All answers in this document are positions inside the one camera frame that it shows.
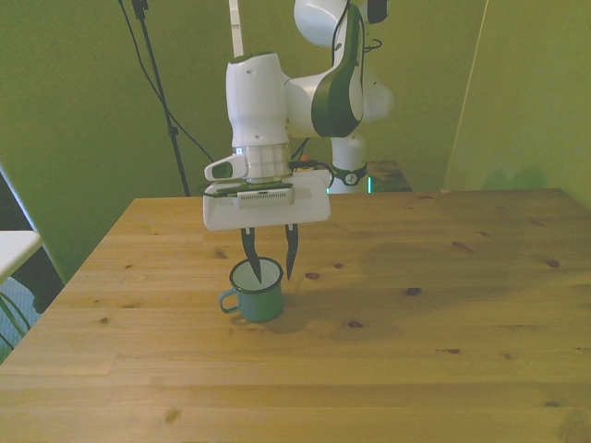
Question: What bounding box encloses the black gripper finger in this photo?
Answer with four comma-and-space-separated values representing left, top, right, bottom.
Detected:
239, 226, 263, 285
283, 223, 300, 281

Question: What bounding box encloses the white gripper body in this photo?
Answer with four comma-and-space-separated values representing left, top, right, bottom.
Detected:
201, 168, 332, 232

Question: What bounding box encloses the teal enamel mug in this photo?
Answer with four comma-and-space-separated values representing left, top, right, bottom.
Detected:
218, 257, 284, 323

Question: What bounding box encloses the white vertical trim strip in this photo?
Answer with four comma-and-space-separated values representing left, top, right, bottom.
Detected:
229, 0, 246, 59

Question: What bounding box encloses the black tripod light stand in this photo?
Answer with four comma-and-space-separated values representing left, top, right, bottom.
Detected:
131, 0, 192, 198

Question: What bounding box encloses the black white-edged panel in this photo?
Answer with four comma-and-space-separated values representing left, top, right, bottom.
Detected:
0, 163, 66, 315

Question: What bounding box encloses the white side shelf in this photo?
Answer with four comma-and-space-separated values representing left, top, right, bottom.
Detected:
0, 230, 42, 282

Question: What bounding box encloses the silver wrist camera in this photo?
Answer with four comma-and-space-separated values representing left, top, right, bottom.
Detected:
216, 183, 297, 211

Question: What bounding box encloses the dark wooden robot pedestal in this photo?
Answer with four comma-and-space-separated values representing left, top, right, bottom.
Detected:
364, 160, 412, 193

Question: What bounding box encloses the black stand cable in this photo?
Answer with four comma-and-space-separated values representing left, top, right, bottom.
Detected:
117, 0, 216, 162

